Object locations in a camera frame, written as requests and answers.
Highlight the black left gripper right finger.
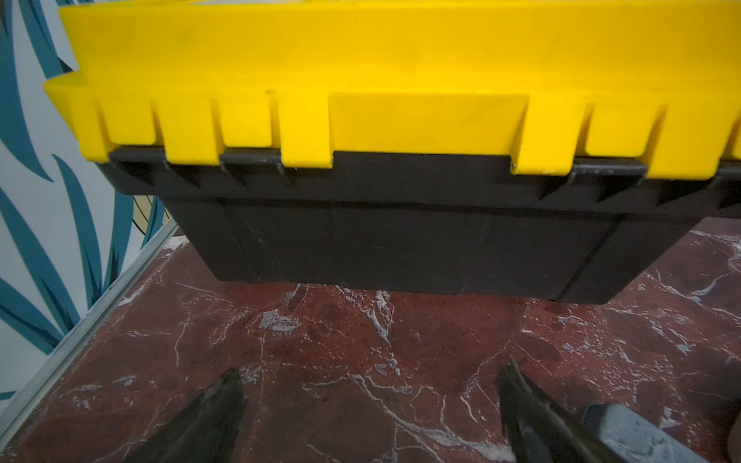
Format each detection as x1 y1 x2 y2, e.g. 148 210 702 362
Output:
496 360 624 462

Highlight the grey rectangular block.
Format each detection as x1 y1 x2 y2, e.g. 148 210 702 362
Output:
582 403 706 463

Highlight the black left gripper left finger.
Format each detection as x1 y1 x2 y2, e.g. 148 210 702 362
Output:
125 368 247 462

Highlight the yellow black toolbox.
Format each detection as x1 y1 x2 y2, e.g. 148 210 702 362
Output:
44 1 740 304

